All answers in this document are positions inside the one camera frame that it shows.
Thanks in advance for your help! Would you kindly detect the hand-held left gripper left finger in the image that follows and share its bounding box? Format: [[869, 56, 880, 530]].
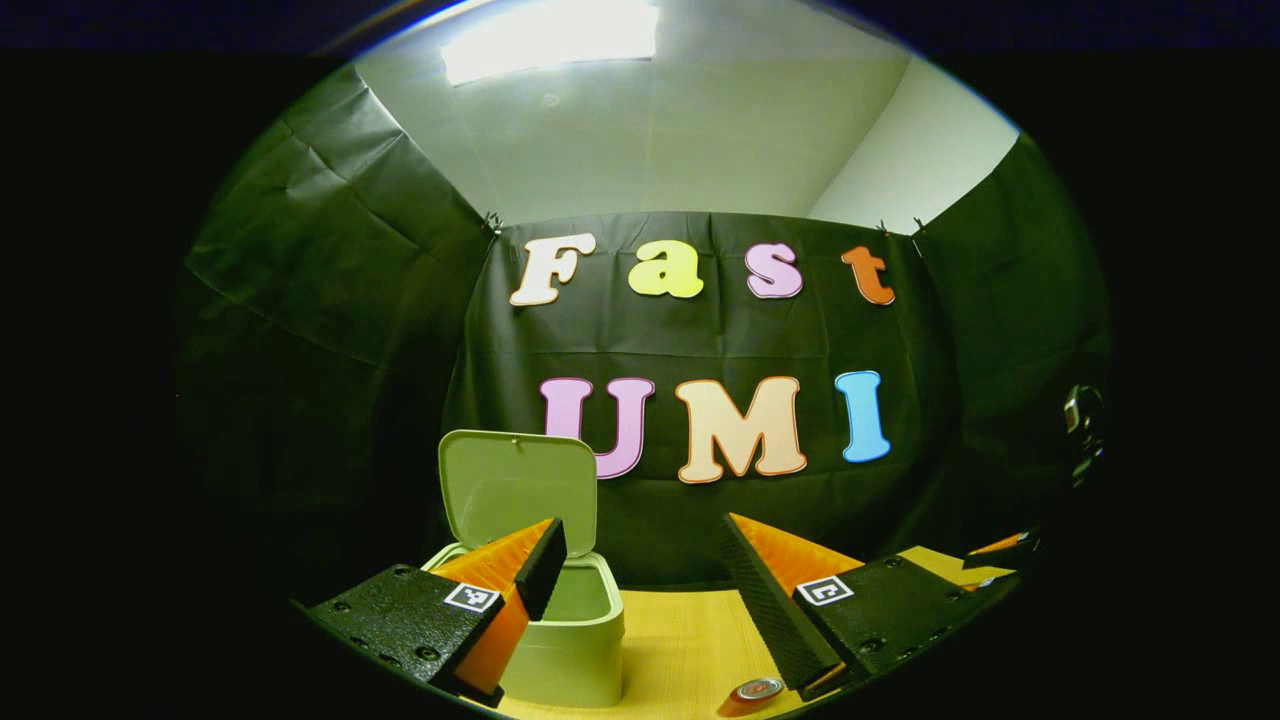
[[295, 517, 569, 708]]

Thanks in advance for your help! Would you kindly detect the wooden desktop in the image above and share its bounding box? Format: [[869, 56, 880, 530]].
[[495, 545, 1016, 720]]

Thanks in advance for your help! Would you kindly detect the orange pop can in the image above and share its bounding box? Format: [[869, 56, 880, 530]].
[[718, 677, 786, 719]]

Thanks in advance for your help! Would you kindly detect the pale green desktop garbage bin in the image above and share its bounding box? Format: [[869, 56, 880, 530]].
[[422, 430, 626, 709]]

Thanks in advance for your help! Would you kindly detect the black backdrop cloth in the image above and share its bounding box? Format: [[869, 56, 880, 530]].
[[175, 60, 1116, 601]]

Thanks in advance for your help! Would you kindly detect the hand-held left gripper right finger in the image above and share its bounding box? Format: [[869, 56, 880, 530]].
[[720, 512, 1001, 701]]

